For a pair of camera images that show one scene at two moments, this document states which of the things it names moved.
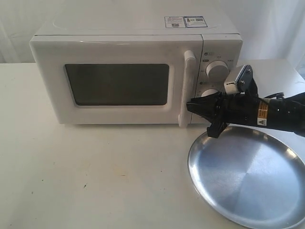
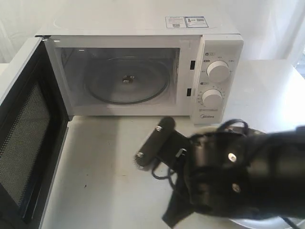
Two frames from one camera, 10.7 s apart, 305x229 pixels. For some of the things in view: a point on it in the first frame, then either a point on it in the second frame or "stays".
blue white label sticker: x=179 y=22 stays
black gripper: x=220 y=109 to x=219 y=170
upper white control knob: x=217 y=69 stays
